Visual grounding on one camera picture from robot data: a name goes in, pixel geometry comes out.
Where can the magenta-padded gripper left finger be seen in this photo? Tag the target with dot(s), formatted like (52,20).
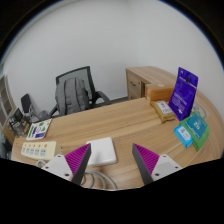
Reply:
(57,164)

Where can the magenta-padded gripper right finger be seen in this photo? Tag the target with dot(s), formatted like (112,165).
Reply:
(164,164)

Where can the blue packet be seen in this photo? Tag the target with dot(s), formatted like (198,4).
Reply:
(183,136)

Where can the printed paper leaflet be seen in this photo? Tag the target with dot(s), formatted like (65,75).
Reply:
(39,129)

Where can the green packet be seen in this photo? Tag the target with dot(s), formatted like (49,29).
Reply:
(200,141)

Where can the teal packet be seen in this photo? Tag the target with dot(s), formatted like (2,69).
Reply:
(196,126)

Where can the tan labelled box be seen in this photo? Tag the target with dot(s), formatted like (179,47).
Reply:
(163,110)

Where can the black bag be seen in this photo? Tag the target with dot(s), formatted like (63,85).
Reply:
(5,148)

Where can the dark cardboard box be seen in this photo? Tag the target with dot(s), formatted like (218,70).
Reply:
(18,121)

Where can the grey backpack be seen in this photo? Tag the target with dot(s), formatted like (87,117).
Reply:
(71,96)

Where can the small black chair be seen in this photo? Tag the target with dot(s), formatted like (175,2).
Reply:
(26,101)

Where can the orange box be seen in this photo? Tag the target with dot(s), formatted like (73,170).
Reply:
(158,92)

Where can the purple standing pouch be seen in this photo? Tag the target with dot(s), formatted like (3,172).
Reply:
(183,93)

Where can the wooden drawer unit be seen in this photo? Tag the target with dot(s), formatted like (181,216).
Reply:
(135,83)

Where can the black mesh office chair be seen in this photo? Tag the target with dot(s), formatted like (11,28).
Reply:
(81,71)

